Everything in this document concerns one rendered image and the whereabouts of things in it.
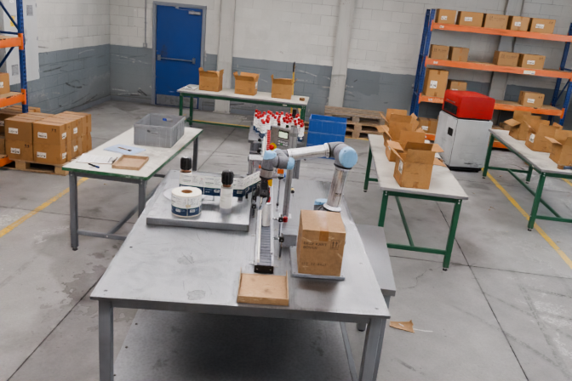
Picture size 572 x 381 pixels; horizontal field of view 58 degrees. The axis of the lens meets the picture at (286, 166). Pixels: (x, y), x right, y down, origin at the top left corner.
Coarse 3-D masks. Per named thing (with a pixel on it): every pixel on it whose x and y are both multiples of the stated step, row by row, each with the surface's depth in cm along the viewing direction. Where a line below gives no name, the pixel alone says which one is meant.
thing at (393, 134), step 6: (390, 126) 589; (396, 126) 589; (402, 126) 589; (408, 126) 589; (390, 132) 591; (396, 132) 590; (420, 132) 573; (390, 138) 574; (396, 138) 592; (390, 150) 566; (396, 150) 560; (390, 156) 564; (396, 156) 564
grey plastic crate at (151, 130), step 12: (144, 120) 557; (156, 120) 581; (180, 120) 557; (144, 132) 524; (156, 132) 584; (168, 132) 524; (180, 132) 565; (144, 144) 528; (156, 144) 528; (168, 144) 527
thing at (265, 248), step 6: (270, 222) 351; (264, 228) 341; (270, 228) 342; (264, 234) 332; (270, 234) 333; (264, 240) 323; (270, 240) 324; (264, 246) 315; (270, 246) 316; (264, 252) 308; (270, 252) 309; (264, 258) 301; (270, 258) 301; (258, 264) 292; (264, 264) 293; (270, 264) 293
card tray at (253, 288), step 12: (240, 276) 284; (252, 276) 288; (264, 276) 289; (276, 276) 290; (240, 288) 275; (252, 288) 276; (264, 288) 277; (276, 288) 278; (288, 288) 272; (240, 300) 262; (252, 300) 262; (264, 300) 262; (276, 300) 263; (288, 300) 263
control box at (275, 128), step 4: (276, 124) 368; (272, 128) 365; (276, 128) 363; (280, 128) 361; (284, 128) 360; (288, 128) 359; (272, 132) 365; (276, 132) 364; (272, 136) 366; (276, 136) 364; (296, 136) 365; (272, 140) 367; (276, 140) 365; (284, 140) 361; (288, 140) 359; (296, 140) 366; (272, 144) 367; (276, 144) 366; (288, 144) 360; (296, 144) 367; (276, 148) 366; (280, 148) 364; (284, 148) 362; (288, 148) 361
